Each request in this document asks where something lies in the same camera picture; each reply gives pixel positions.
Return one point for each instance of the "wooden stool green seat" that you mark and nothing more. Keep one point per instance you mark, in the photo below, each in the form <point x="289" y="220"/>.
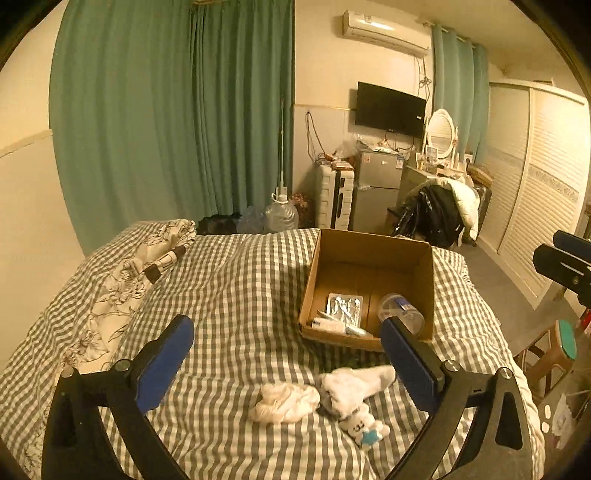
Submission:
<point x="565" y="341"/>

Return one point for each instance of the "clear plastic bag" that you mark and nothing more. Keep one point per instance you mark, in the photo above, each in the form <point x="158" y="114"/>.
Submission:
<point x="346" y="147"/>

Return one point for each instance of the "white air conditioner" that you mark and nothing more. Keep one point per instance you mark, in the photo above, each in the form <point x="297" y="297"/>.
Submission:
<point x="383" y="30"/>

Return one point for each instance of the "white and blue tube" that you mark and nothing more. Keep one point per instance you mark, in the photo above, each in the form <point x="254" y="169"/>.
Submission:
<point x="332" y="325"/>

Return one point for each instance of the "black bag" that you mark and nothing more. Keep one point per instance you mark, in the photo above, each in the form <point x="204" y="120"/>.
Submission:
<point x="217" y="225"/>

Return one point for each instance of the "white puffer jacket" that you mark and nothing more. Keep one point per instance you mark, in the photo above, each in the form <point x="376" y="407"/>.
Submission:
<point x="467" y="198"/>

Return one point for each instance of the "white louvred wardrobe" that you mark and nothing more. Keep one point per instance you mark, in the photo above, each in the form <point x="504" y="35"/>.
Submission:
<point x="540" y="184"/>

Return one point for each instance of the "silver blister pack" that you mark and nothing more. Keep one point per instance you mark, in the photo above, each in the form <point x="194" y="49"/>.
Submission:
<point x="344" y="309"/>

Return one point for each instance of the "white oval mirror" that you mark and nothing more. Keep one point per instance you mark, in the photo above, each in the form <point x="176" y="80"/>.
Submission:
<point x="441" y="134"/>

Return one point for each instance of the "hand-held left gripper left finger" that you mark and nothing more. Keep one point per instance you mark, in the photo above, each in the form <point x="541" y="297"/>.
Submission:
<point x="166" y="364"/>

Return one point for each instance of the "crumpled clear plastic bottle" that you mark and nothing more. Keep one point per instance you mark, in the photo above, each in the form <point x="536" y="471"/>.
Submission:
<point x="251" y="221"/>

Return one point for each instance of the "white suitcase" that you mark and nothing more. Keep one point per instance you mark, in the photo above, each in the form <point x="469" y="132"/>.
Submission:
<point x="330" y="196"/>

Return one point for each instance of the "dressing table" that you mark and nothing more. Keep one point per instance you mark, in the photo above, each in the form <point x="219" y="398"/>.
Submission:
<point x="413" y="177"/>

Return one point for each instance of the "silver refrigerator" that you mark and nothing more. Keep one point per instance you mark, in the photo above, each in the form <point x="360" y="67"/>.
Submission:
<point x="375" y="189"/>

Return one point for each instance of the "brown cardboard box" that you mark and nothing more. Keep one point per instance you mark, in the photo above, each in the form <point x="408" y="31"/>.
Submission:
<point x="364" y="263"/>

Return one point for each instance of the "white balled sock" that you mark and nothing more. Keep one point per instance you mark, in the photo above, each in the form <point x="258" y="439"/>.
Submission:
<point x="284" y="404"/>

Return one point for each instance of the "clear plastic jar blue label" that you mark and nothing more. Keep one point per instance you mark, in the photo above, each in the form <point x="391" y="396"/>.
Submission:
<point x="399" y="307"/>

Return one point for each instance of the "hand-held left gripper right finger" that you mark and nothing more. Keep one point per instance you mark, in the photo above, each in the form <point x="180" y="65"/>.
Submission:
<point x="406" y="364"/>

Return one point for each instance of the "large clear water jug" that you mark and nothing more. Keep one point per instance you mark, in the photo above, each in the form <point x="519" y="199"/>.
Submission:
<point x="280" y="217"/>

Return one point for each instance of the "white bear print sock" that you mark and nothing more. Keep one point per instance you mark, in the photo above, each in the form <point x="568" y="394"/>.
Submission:
<point x="351" y="385"/>

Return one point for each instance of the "wide green curtain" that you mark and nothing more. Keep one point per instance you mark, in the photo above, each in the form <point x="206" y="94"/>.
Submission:
<point x="161" y="115"/>

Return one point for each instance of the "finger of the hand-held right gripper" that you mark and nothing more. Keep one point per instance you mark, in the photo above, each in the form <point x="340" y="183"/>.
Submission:
<point x="575" y="241"/>
<point x="561" y="265"/>

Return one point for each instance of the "grey checked blanket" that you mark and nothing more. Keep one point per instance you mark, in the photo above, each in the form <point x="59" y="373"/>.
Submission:
<point x="244" y="295"/>

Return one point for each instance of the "floral print quilt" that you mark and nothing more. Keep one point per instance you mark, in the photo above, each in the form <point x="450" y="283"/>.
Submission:
<point x="115" y="295"/>

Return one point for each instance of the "black flat television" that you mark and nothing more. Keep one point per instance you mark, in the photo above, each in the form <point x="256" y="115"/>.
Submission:
<point x="390" y="108"/>

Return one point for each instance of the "narrow green curtain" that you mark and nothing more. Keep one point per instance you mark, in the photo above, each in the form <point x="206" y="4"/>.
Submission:
<point x="455" y="78"/>

